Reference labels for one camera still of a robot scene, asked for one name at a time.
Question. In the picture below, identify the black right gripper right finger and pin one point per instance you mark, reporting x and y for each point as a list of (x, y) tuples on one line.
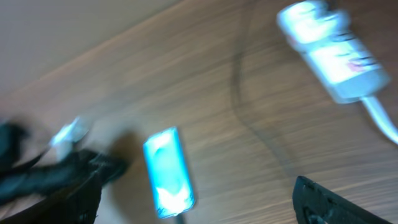
[(314, 204)]

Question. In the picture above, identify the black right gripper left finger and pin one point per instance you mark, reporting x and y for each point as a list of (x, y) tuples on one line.
[(74, 205)]

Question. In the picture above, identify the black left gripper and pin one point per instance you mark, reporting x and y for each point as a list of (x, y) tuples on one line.
[(76, 169)]

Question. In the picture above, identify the blue Galaxy smartphone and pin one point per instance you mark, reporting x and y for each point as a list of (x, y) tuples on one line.
[(168, 173)]

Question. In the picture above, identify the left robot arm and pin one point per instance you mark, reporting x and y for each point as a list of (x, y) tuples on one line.
[(29, 176)]

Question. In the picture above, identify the white USB charger plug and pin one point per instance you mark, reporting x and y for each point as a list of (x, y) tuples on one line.
[(310, 21)]

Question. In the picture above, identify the white power strip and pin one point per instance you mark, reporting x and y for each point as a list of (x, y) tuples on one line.
[(344, 66)]

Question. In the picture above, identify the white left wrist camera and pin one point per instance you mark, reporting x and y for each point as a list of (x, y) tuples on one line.
[(68, 137)]

